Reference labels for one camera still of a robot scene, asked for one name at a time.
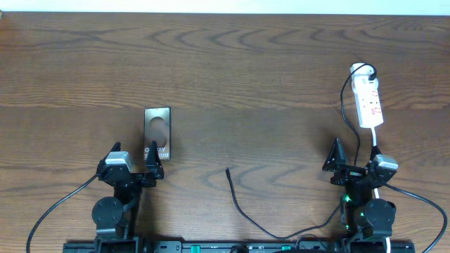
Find white power strip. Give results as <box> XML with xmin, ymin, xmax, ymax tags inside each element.
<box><xmin>350</xmin><ymin>63</ymin><xmax>383</xmax><ymax>129</ymax></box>

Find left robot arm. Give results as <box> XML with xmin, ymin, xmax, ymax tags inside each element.
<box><xmin>92</xmin><ymin>141</ymin><xmax>165</xmax><ymax>252</ymax></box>

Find white power strip cord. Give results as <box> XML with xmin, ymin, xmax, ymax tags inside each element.
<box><xmin>371</xmin><ymin>126</ymin><xmax>392</xmax><ymax>253</ymax></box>

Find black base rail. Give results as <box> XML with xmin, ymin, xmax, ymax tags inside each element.
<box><xmin>62</xmin><ymin>240</ymin><xmax>416</xmax><ymax>253</ymax></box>

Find black left camera cable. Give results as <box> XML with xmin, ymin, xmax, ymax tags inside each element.
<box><xmin>25</xmin><ymin>173</ymin><xmax>101</xmax><ymax>253</ymax></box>

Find bronze Galaxy smartphone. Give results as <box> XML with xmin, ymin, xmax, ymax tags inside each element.
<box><xmin>143</xmin><ymin>107</ymin><xmax>171</xmax><ymax>160</ymax></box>

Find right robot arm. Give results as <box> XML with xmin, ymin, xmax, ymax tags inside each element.
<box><xmin>322</xmin><ymin>138</ymin><xmax>399</xmax><ymax>252</ymax></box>

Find black charging cable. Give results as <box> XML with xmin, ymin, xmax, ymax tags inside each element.
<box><xmin>224</xmin><ymin>63</ymin><xmax>378</xmax><ymax>241</ymax></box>

